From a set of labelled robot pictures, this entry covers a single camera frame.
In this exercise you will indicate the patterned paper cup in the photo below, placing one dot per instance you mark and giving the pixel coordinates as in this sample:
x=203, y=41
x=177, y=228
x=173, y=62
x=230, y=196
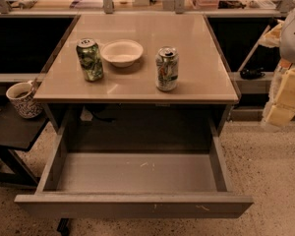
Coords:
x=21, y=97

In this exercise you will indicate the white 7up soda can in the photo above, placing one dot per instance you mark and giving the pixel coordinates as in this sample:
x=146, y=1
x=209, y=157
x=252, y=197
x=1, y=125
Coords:
x=167, y=61

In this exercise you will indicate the white paper bowl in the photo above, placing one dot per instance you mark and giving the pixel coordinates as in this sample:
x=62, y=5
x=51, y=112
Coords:
x=122, y=52

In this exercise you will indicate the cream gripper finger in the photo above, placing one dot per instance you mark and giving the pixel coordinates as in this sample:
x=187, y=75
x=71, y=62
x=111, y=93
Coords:
x=278, y=116
x=286, y=93

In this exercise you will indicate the black object on shelf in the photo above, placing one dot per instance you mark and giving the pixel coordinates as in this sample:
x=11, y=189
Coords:
x=251, y=74

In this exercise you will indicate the grey open top drawer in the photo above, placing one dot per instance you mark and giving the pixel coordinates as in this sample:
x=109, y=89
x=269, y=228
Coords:
x=135, y=185

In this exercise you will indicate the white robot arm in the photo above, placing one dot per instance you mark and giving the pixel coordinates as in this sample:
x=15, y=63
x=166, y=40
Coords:
x=287, y=52

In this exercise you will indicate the dark side stool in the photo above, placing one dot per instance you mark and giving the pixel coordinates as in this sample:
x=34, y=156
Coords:
x=18, y=133

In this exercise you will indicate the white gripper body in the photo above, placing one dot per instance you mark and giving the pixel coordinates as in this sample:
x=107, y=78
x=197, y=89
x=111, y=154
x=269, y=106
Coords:
x=293, y=38

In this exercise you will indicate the green soda can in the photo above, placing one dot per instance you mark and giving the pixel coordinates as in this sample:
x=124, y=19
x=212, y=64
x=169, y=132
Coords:
x=89, y=58

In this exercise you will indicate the grey cabinet desk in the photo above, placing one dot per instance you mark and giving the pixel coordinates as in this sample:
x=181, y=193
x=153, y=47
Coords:
x=124, y=111

